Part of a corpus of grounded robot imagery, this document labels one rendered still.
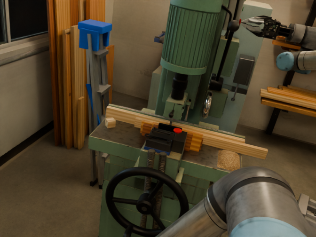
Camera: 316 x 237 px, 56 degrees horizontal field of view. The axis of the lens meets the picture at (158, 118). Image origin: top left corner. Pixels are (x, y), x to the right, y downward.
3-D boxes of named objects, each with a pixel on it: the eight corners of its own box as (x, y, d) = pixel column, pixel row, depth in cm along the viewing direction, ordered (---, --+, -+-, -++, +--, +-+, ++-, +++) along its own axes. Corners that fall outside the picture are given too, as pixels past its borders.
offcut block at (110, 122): (107, 128, 123) (107, 121, 121) (104, 124, 125) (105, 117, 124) (115, 127, 124) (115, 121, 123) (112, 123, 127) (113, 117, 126)
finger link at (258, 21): (243, 16, 125) (265, 20, 124) (243, 14, 130) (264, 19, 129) (241, 23, 126) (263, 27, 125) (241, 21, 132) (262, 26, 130)
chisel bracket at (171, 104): (162, 120, 118) (165, 100, 115) (169, 106, 131) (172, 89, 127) (180, 124, 117) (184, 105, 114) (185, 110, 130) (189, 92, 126)
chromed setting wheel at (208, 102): (199, 122, 128) (206, 95, 123) (202, 110, 139) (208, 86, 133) (206, 123, 128) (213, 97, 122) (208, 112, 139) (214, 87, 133)
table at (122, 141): (75, 161, 110) (76, 147, 107) (106, 125, 137) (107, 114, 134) (239, 206, 102) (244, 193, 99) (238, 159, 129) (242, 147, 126)
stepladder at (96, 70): (84, 186, 223) (72, 23, 172) (98, 167, 246) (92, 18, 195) (104, 190, 220) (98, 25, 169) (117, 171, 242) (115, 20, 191)
